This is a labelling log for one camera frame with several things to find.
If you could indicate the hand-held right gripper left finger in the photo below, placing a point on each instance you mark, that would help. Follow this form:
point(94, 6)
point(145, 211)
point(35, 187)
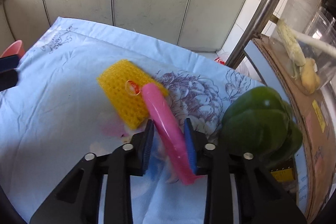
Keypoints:
point(147, 150)

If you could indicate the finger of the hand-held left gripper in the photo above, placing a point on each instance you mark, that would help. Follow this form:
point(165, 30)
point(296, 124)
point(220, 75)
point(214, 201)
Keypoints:
point(8, 81)
point(9, 64)

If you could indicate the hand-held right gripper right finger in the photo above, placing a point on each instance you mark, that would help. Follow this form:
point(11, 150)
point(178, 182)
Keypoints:
point(189, 151)

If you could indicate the pink plastic bucket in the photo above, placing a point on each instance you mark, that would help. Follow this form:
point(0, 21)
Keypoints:
point(14, 49)

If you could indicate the pink plastic tube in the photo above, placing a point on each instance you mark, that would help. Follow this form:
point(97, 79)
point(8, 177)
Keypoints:
point(160, 113)

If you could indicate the yellow mesh sponge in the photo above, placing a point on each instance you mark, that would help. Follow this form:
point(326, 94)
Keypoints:
point(123, 103)

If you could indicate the light blue floral cloth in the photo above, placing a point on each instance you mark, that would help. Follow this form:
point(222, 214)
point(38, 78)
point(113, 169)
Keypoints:
point(65, 108)

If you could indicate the green bell pepper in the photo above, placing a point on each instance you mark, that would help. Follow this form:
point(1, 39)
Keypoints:
point(257, 121)

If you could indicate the yellow black packet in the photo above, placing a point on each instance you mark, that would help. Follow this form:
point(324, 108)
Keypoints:
point(282, 174)

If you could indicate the red white plastic bag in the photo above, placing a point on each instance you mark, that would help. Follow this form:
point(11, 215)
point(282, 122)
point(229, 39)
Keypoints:
point(220, 60)

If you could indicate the brown cardboard box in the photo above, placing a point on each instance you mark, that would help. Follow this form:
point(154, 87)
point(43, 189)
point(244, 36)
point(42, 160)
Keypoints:
point(309, 134)

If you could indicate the ginger root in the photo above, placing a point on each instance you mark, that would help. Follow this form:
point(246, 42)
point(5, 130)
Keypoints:
point(311, 77)

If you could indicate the corn cob in husk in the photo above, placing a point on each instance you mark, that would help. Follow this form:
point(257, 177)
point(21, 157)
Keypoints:
point(291, 48)

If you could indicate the white plastic stick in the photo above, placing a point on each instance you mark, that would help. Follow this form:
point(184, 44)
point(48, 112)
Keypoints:
point(315, 43)

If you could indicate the shiny metal pole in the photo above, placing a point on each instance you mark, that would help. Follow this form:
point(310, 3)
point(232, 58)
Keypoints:
point(265, 3)

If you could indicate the clear plastic container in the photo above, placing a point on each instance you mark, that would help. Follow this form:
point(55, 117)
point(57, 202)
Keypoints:
point(302, 11)

